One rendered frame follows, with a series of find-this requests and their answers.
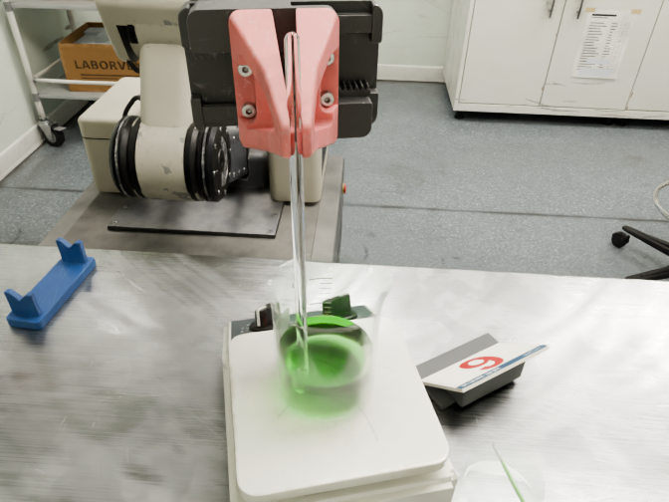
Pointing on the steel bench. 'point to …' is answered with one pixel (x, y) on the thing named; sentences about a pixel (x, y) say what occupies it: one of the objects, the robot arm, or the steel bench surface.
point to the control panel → (240, 327)
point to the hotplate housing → (405, 487)
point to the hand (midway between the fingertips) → (295, 133)
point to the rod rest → (51, 288)
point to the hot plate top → (243, 358)
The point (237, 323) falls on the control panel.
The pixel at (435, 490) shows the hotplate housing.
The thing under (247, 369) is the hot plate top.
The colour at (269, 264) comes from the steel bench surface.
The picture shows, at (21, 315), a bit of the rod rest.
